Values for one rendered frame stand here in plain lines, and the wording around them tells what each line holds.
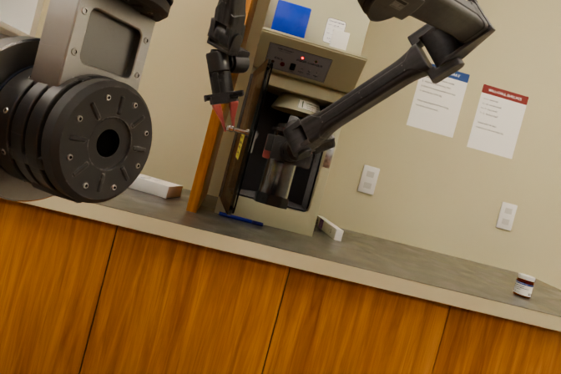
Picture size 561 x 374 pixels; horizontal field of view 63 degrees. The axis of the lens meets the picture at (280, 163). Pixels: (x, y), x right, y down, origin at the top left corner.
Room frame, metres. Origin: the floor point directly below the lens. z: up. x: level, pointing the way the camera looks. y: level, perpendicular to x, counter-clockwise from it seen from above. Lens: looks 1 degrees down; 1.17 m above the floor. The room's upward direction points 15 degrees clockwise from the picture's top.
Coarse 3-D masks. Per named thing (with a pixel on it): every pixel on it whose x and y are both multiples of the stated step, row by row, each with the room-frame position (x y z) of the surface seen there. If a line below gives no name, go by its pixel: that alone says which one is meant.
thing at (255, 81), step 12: (264, 72) 1.14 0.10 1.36; (252, 84) 1.33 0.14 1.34; (264, 84) 1.12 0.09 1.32; (252, 96) 1.25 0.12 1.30; (252, 108) 1.19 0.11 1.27; (240, 120) 1.39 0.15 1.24; (252, 120) 1.12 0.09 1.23; (252, 132) 1.12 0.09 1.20; (240, 156) 1.16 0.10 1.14; (228, 168) 1.39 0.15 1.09; (240, 168) 1.12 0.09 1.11; (228, 180) 1.30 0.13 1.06; (228, 192) 1.23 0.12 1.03; (228, 204) 1.16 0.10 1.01
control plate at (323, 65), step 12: (276, 48) 1.36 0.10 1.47; (288, 48) 1.35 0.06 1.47; (276, 60) 1.39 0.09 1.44; (288, 60) 1.38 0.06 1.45; (300, 60) 1.38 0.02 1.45; (312, 60) 1.37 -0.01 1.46; (324, 60) 1.37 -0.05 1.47; (288, 72) 1.41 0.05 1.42; (300, 72) 1.41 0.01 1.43; (312, 72) 1.40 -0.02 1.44; (324, 72) 1.40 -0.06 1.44
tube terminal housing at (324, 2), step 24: (288, 0) 1.44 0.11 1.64; (312, 0) 1.45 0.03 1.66; (336, 0) 1.45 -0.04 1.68; (264, 24) 1.43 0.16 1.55; (312, 24) 1.45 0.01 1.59; (360, 24) 1.46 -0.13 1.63; (360, 48) 1.47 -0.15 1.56; (312, 96) 1.45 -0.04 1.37; (336, 96) 1.46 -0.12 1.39; (312, 192) 1.49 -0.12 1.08; (240, 216) 1.44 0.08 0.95; (264, 216) 1.45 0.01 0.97; (288, 216) 1.46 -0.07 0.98; (312, 216) 1.46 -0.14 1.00
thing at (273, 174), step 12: (276, 132) 1.33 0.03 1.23; (264, 168) 1.34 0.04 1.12; (276, 168) 1.31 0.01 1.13; (288, 168) 1.32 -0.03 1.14; (264, 180) 1.32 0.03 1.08; (276, 180) 1.31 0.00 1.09; (288, 180) 1.32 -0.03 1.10; (264, 192) 1.31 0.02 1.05; (276, 192) 1.30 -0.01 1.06; (288, 192) 1.33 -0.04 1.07
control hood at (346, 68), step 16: (272, 32) 1.32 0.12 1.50; (304, 48) 1.35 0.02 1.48; (320, 48) 1.34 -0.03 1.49; (336, 48) 1.34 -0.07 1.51; (256, 64) 1.41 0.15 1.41; (336, 64) 1.37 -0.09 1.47; (352, 64) 1.37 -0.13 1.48; (304, 80) 1.44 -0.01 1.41; (336, 80) 1.41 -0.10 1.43; (352, 80) 1.41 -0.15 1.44
